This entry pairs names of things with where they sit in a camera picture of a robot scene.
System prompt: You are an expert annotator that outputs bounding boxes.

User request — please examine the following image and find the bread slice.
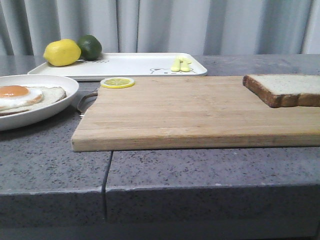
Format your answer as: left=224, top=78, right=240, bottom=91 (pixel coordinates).
left=0, top=86, right=67, bottom=117
left=242, top=74, right=320, bottom=108

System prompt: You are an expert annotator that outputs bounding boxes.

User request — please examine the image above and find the white round plate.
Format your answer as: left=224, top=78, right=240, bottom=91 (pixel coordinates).
left=0, top=74, right=79, bottom=131

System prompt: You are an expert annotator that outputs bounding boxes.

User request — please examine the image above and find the white rectangular bear tray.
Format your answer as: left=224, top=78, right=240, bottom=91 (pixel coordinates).
left=28, top=52, right=208, bottom=82

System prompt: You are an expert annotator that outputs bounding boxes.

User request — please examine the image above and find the wooden cutting board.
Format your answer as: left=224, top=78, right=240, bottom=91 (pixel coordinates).
left=71, top=76, right=320, bottom=152

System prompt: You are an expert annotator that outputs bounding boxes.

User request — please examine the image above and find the yellow plastic fork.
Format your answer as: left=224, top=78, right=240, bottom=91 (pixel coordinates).
left=170, top=56, right=184, bottom=72

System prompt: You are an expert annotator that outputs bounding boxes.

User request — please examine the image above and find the lemon slice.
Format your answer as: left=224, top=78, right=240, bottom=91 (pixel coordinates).
left=100, top=77, right=135, bottom=89

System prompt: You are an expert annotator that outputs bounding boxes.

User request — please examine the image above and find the green lime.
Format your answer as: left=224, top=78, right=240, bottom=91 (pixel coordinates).
left=77, top=34, right=102, bottom=61

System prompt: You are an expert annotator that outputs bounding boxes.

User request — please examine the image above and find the grey curtain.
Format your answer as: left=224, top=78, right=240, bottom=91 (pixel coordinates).
left=0, top=0, right=320, bottom=56

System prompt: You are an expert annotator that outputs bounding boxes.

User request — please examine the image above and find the yellow lemon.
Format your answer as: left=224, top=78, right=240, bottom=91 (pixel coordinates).
left=43, top=38, right=81, bottom=67

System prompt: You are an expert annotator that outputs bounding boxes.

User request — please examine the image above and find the fried egg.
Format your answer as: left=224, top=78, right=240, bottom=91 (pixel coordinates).
left=0, top=85, right=43, bottom=111

